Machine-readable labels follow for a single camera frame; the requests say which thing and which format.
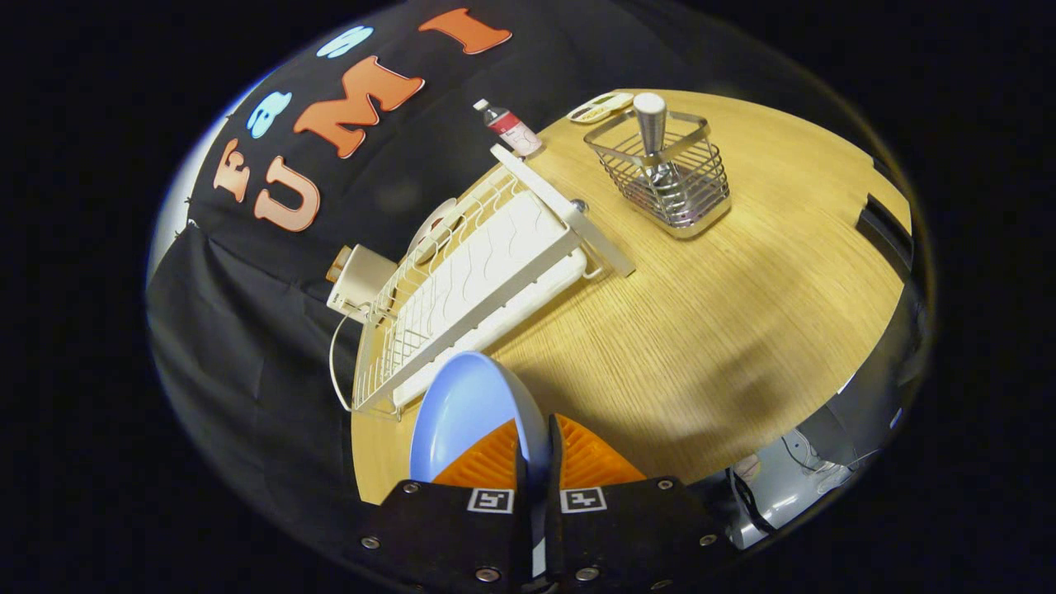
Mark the white toaster cable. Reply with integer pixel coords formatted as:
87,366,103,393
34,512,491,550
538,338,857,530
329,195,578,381
329,312,365,413

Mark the white wire dish rack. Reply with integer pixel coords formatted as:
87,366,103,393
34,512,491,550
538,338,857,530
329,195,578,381
351,144,636,422

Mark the silver wire basket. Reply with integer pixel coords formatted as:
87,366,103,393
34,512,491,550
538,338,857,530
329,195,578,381
584,110,733,240

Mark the white plate with meat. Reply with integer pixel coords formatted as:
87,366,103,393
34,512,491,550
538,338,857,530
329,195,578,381
407,198,460,265

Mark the white divided dish with beans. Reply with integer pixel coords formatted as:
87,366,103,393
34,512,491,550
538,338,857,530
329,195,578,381
568,92,634,125

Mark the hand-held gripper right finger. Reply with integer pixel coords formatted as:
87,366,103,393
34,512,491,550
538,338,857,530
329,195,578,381
544,414,727,594

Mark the white toaster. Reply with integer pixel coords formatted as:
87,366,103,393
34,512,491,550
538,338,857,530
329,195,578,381
326,244,398,323

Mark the metal spoon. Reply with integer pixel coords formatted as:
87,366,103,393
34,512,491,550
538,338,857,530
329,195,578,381
633,92,686,207

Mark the black backdrop cloth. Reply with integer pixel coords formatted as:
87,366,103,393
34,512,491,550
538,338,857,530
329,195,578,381
148,0,826,545

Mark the clear bottle red label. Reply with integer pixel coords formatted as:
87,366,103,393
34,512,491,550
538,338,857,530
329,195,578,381
474,99,544,158

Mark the blue plate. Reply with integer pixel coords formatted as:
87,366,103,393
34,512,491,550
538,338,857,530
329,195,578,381
410,352,552,578

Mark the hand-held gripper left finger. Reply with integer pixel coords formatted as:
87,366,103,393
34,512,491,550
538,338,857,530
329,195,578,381
359,417,533,594

